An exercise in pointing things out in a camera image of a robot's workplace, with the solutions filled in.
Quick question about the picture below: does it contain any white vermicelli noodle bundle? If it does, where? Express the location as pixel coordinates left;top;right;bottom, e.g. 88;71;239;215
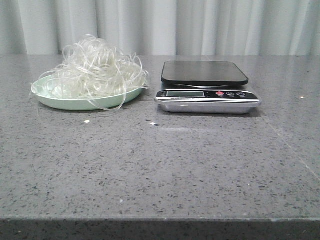
38;35;149;111

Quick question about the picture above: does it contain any black silver kitchen scale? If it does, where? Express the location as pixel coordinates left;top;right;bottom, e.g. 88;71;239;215
155;60;262;114

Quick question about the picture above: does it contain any light green round plate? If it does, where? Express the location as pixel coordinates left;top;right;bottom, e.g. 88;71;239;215
31;76;142;111

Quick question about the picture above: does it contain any white pleated curtain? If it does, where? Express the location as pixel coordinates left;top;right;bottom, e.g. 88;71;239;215
0;0;320;56

